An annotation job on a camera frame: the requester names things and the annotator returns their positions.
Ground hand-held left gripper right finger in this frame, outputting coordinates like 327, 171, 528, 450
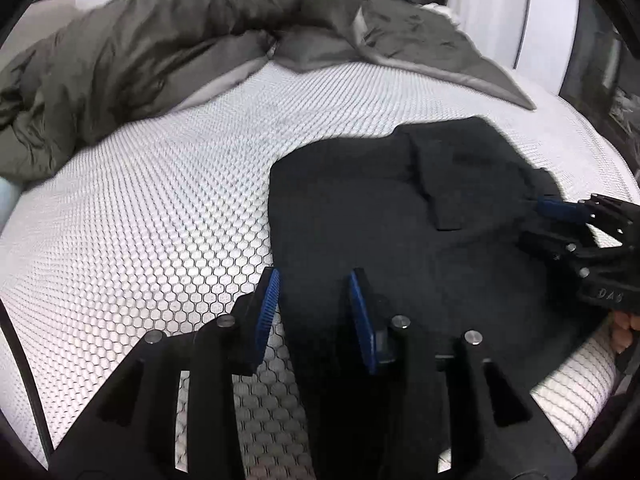
320, 267, 578, 480

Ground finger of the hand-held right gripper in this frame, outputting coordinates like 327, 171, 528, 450
517, 230, 626, 281
535, 192, 633, 233

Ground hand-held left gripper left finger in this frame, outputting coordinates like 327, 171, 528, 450
50, 266, 283, 480

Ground black pants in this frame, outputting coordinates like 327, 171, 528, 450
268, 116, 618, 480

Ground person's right hand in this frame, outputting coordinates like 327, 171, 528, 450
611, 310, 640, 356

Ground dark glass cabinet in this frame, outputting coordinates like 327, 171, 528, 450
557, 0, 640, 161

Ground white honeycomb mattress bed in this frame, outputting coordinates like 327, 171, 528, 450
0, 57, 640, 480

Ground white wardrobe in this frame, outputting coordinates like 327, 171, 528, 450
480, 0, 583, 96

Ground white curtain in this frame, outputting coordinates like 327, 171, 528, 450
450, 0, 501, 56

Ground white crumpled sheet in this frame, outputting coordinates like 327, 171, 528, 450
420, 2, 463, 26

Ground grey duvet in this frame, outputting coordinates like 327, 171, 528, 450
0, 0, 537, 178

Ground light blue bolster pillow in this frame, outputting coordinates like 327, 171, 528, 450
0, 175, 23, 221

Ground beige padded headboard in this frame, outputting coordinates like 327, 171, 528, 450
27, 0, 78, 23

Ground slim wardrobe handle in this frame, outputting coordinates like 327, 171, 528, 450
514, 0, 532, 68

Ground black cable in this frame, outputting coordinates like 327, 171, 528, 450
0, 300, 56, 466

